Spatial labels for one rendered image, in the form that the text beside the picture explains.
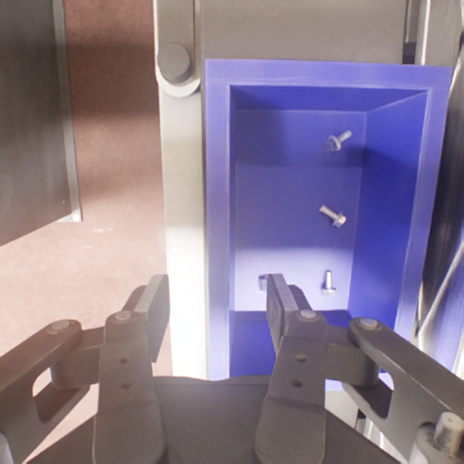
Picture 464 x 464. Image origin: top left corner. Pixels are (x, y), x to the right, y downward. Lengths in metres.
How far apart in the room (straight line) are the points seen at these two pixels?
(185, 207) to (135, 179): 0.88
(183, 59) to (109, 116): 0.95
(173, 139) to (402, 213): 0.21
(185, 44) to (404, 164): 0.20
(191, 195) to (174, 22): 0.15
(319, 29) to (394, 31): 0.06
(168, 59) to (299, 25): 0.11
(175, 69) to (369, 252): 0.22
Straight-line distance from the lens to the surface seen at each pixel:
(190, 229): 0.34
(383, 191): 0.28
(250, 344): 0.30
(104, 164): 1.23
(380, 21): 0.33
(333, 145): 0.29
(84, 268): 1.35
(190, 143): 0.33
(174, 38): 0.31
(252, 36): 0.30
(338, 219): 0.29
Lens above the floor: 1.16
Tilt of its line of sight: 75 degrees down
